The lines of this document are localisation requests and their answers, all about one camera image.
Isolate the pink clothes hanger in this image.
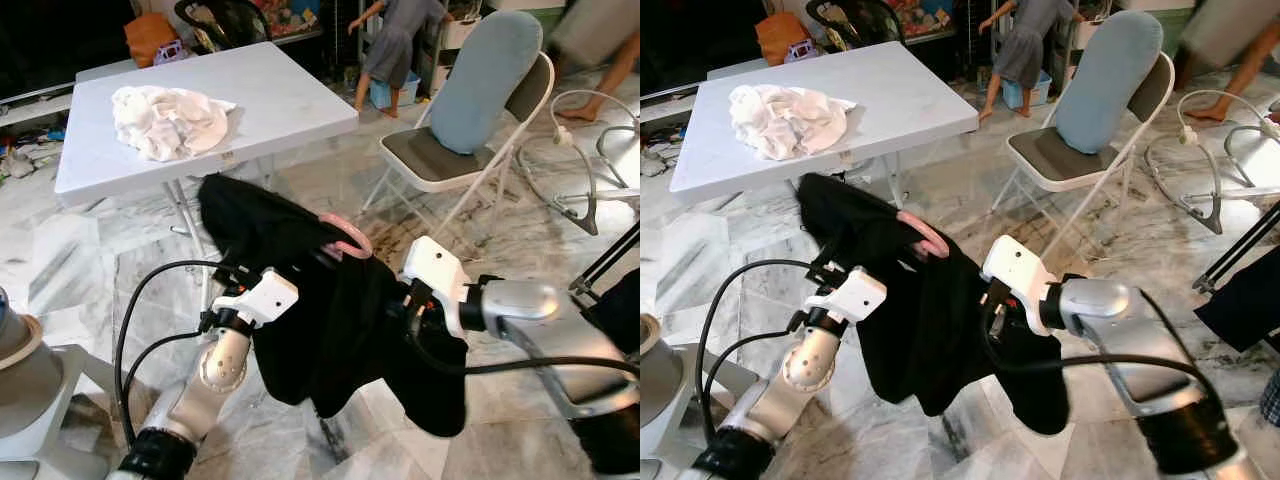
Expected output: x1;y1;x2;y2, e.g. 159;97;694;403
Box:
318;210;373;259
895;210;951;259

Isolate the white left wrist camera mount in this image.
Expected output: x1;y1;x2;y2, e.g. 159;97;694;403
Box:
213;267;300;329
805;265;889;327

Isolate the blue plastic bin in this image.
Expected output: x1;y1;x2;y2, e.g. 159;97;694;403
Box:
1000;72;1053;109
368;72;421;109

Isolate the blue checked garment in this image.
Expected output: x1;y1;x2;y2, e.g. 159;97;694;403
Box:
1258;365;1280;431

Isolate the orange bag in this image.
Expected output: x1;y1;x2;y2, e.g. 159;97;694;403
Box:
755;12;813;66
124;12;181;69

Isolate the black garment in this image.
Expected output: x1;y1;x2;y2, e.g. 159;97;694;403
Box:
795;172;1071;436
197;172;471;438

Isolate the crumpled white towel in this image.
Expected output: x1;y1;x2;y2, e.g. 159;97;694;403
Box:
110;85;236;163
728;83;856;161

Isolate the grey white folding chair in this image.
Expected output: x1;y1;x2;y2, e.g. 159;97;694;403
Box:
985;50;1176;251
360;50;556;251

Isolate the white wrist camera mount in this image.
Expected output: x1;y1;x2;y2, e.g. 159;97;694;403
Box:
213;267;300;329
402;236;472;337
980;235;1059;336
805;265;889;327

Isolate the bare legged person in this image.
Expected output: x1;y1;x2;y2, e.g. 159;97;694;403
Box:
1180;0;1280;123
548;0;640;123

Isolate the white tubular floor frame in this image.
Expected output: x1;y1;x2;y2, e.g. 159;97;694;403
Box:
515;88;640;236
1143;88;1280;236

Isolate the child in grey dress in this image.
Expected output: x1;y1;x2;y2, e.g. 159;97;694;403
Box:
978;0;1086;121
348;0;451;119

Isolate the navy blue garment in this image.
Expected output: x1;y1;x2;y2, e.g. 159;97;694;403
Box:
1195;255;1280;351
590;270;640;351

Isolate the white folding table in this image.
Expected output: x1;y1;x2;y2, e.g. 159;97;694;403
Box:
668;40;979;301
55;42;361;301

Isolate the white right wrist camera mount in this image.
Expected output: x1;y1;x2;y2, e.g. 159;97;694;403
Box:
402;236;472;337
980;235;1059;336

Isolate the black television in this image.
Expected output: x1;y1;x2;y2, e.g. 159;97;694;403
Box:
640;0;766;96
0;0;136;101

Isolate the light blue cushion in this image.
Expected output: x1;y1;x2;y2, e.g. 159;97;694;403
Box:
428;10;543;156
1053;10;1166;156

